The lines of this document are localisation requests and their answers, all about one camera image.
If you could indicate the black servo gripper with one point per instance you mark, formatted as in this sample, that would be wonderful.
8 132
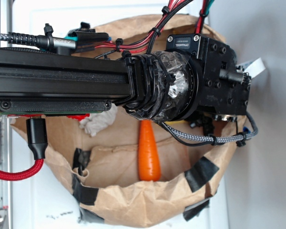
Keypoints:
216 86

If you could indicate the yellow cloth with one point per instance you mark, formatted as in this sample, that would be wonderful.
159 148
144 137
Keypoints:
176 122

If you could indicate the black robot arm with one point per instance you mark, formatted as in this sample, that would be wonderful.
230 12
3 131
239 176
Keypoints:
148 86

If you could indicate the orange plastic carrot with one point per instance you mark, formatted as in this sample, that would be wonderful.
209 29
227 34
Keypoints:
148 160

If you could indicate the crumpled white paper ball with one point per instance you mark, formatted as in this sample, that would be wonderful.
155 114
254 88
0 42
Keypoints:
97 122

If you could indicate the grey braided USB plug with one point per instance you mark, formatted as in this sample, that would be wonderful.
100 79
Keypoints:
44 42

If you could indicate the aluminium extrusion rail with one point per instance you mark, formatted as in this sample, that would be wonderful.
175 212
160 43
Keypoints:
5 134

